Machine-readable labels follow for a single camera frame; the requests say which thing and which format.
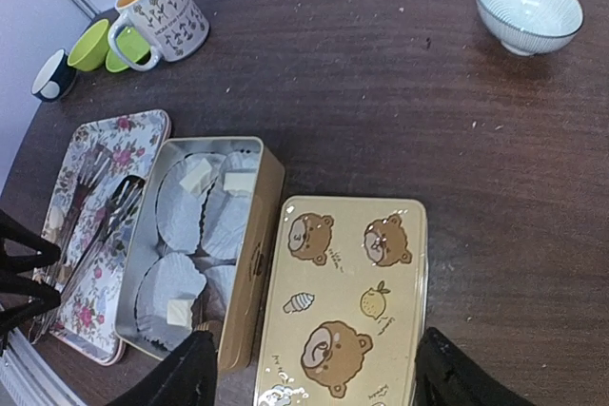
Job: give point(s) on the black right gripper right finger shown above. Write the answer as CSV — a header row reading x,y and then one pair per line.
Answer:
x,y
445,375

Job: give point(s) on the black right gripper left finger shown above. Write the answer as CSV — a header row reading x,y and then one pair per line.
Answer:
x,y
187,376

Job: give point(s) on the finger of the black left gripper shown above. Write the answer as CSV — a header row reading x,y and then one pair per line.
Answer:
x,y
44,298
41,252

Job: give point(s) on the white chocolate cube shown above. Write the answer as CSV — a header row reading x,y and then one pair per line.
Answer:
x,y
239,183
199,178
179,313

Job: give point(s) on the metal tongs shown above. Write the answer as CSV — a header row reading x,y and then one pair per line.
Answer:
x,y
90,235

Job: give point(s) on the beige bear tin box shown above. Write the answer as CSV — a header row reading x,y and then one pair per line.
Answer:
x,y
213,249

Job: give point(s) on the beige bear tin lid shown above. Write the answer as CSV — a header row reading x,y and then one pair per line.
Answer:
x,y
346,302

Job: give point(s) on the floral rectangular tray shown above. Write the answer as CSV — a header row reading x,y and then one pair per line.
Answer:
x,y
95,235

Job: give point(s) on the white black bowl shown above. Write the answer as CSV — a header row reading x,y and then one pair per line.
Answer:
x,y
54,79

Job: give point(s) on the green plastic bowl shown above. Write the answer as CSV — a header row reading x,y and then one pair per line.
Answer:
x,y
91,49

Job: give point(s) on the green plastic plate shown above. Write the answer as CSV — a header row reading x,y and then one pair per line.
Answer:
x,y
133,45

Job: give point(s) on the white mug orange inside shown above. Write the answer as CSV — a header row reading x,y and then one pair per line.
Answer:
x,y
173,29

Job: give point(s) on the pale blue ceramic bowl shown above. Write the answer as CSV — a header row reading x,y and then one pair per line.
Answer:
x,y
532,27

